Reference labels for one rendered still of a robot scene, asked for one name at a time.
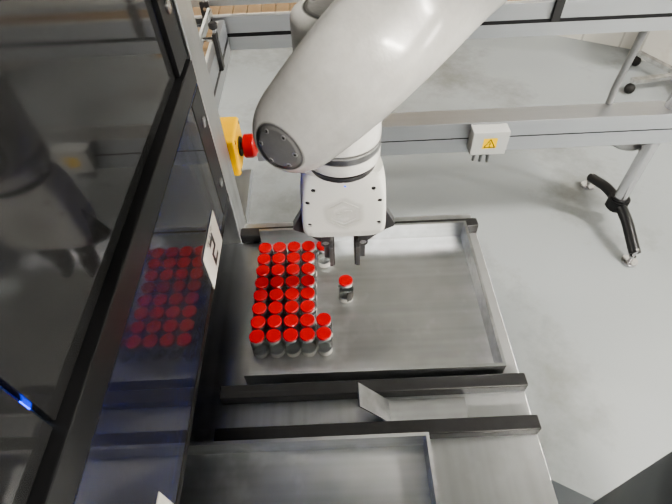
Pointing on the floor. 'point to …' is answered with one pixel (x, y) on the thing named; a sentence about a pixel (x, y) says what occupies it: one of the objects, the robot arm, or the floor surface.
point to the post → (235, 220)
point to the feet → (618, 216)
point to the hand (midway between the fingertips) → (344, 248)
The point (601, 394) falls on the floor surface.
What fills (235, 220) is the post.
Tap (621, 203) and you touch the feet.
